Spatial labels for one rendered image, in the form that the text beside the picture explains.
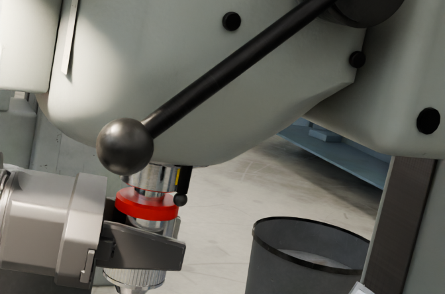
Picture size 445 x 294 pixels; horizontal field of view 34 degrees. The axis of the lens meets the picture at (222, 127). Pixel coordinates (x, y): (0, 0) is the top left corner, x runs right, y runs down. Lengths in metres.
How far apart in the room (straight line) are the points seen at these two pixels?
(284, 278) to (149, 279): 1.91
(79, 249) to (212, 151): 0.11
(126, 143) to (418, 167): 0.52
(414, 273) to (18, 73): 0.53
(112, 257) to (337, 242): 2.34
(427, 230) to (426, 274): 0.05
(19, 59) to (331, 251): 2.44
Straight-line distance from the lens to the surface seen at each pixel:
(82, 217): 0.49
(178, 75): 0.42
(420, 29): 0.48
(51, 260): 0.51
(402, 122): 0.48
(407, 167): 0.85
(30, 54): 0.46
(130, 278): 0.54
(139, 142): 0.37
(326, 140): 6.67
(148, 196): 0.53
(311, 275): 2.40
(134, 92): 0.42
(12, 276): 0.79
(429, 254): 0.83
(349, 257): 2.81
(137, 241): 0.52
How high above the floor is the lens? 1.43
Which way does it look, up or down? 11 degrees down
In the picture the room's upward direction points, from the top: 12 degrees clockwise
